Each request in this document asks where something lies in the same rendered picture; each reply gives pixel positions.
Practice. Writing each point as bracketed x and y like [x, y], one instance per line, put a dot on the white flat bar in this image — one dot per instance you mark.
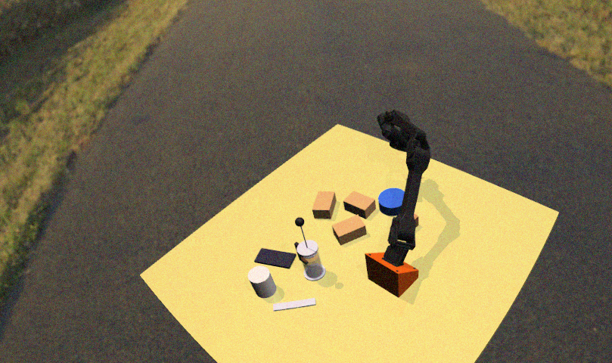
[294, 304]

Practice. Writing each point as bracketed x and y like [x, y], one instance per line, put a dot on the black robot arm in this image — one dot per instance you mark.
[417, 160]

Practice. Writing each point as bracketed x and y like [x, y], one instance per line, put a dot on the grey cylinder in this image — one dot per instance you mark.
[262, 281]

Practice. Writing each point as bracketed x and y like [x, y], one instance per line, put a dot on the dark grey flat rectangular mat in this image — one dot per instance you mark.
[275, 258]

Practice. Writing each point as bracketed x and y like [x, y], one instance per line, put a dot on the glass french press with black plunger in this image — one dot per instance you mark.
[309, 255]

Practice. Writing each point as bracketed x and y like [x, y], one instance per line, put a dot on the blue short cylinder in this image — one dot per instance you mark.
[390, 201]

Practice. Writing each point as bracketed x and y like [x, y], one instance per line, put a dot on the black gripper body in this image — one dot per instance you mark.
[400, 142]

